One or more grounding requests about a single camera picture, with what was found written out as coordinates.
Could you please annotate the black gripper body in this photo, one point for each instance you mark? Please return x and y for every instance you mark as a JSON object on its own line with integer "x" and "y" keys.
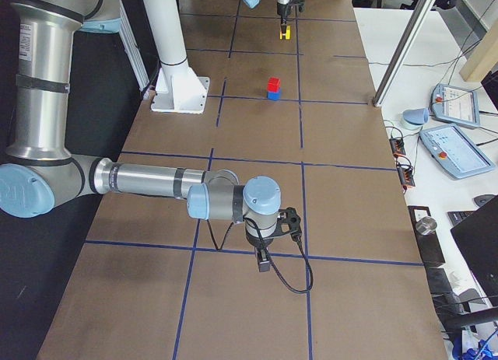
{"x": 283, "y": 5}
{"x": 257, "y": 242}

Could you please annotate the yellow wooden block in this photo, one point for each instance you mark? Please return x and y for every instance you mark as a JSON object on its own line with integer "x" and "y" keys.
{"x": 283, "y": 38}

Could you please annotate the red wooden block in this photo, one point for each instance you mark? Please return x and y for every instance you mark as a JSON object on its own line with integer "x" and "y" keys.
{"x": 273, "y": 85}

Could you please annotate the blue wooden block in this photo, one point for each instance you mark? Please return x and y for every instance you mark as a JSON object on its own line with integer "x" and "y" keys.
{"x": 275, "y": 96}

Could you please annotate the white mounting pole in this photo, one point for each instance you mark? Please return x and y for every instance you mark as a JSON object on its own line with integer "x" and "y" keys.
{"x": 164, "y": 21}

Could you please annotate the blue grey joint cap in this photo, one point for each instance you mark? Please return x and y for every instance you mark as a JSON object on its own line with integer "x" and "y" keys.
{"x": 414, "y": 119}

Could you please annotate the lower black orange connector box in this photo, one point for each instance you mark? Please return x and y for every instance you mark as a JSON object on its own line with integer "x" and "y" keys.
{"x": 405, "y": 174}

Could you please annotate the black orange connector box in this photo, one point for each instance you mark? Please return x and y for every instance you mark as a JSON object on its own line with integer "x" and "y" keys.
{"x": 405, "y": 174}
{"x": 397, "y": 147}

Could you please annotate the upper black orange connector box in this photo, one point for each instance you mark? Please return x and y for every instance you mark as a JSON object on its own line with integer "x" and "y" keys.
{"x": 397, "y": 147}

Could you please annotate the silver metal cylinder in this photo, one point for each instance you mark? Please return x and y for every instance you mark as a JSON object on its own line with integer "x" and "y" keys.
{"x": 426, "y": 226}

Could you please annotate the upper teach pendant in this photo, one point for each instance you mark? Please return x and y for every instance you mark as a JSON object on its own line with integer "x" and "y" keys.
{"x": 455, "y": 105}

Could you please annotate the teach pendant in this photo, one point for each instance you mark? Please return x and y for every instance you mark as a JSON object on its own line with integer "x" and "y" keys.
{"x": 455, "y": 152}
{"x": 455, "y": 105}

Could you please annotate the lower teach pendant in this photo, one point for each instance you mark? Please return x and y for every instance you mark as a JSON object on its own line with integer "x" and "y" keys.
{"x": 455, "y": 152}

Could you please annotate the black laptop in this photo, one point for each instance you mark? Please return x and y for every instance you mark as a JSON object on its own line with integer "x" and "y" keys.
{"x": 476, "y": 238}

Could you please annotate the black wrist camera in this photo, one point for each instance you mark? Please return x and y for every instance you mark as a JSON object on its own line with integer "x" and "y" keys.
{"x": 298, "y": 4}
{"x": 288, "y": 223}

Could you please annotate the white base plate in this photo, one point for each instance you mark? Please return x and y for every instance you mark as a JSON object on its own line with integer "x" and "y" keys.
{"x": 186, "y": 94}

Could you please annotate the aluminium frame post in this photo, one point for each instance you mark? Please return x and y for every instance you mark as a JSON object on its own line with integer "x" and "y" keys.
{"x": 409, "y": 35}

